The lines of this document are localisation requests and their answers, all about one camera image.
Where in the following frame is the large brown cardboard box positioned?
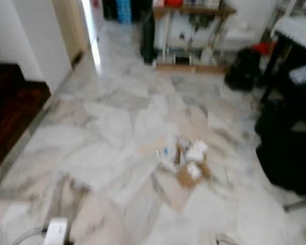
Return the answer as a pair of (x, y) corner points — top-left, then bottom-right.
(176, 162), (212, 189)

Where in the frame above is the light wooden door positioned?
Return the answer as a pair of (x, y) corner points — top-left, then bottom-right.
(51, 0), (90, 64)

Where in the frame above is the blue box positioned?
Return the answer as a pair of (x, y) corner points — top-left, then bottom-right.
(116, 0), (132, 25)

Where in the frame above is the small clear plastic bottle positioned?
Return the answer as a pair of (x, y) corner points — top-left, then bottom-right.
(157, 147), (174, 158)

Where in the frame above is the black rolled mat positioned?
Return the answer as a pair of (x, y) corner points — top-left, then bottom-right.
(140, 10), (158, 64)

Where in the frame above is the black sewing machine pedal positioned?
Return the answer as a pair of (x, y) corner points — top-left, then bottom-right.
(172, 54), (192, 66)

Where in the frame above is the long wooden plank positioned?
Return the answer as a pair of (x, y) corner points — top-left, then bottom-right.
(156, 62), (227, 75)

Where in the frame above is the crumpled white paper box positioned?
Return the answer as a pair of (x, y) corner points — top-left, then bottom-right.
(186, 140), (210, 163)

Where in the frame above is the wooden-top sewing machine table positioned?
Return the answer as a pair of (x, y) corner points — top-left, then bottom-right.
(152, 0), (238, 67)

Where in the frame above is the black vacuum cleaner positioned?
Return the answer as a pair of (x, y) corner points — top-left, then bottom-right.
(224, 47), (262, 92)

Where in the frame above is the red bag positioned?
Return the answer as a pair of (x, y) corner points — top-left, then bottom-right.
(252, 42), (276, 56)

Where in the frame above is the large black case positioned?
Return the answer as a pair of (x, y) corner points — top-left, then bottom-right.
(256, 138), (306, 199)

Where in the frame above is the black folding chair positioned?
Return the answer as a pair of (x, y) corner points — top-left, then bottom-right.
(283, 198), (306, 211)

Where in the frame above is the table with white lace cloth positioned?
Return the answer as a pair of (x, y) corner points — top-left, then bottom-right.
(260, 14), (306, 103)

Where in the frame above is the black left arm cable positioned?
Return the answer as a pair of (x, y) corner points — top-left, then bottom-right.
(13, 226), (47, 245)

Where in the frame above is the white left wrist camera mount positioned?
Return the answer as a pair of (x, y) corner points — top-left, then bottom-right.
(45, 218), (68, 245)

